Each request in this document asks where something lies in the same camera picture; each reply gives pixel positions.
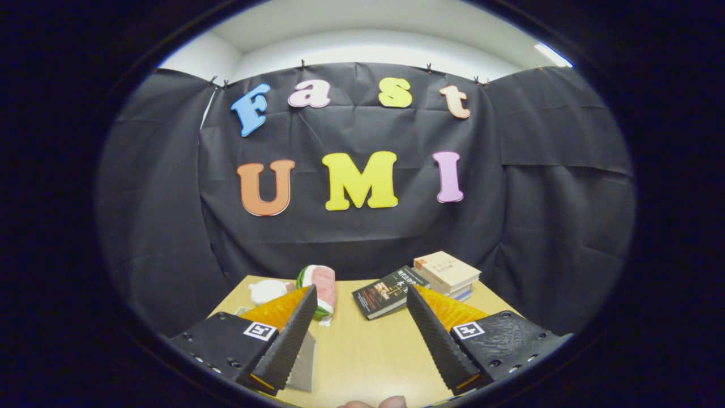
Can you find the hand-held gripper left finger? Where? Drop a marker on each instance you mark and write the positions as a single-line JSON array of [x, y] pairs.
[[283, 345]]

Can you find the beige fabric storage box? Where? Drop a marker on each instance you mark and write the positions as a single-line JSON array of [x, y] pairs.
[[303, 368]]

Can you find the watermelon slice plush toy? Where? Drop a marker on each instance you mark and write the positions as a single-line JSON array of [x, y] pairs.
[[324, 286]]

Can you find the black paperback book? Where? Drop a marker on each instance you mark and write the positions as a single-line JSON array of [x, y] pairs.
[[385, 292]]

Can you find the beige cover book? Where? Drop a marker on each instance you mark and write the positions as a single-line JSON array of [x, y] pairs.
[[447, 269]]

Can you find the ceiling light panel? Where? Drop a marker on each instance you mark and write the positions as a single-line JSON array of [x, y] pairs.
[[553, 55]]

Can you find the white plush toy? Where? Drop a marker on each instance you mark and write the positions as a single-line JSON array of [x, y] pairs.
[[269, 290]]

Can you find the black backdrop cloth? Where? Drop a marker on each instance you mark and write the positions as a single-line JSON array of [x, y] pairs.
[[362, 238]]

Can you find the grey white book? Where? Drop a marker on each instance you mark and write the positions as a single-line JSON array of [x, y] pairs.
[[460, 293]]

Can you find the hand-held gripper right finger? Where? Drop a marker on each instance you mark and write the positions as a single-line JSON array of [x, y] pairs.
[[436, 345]]

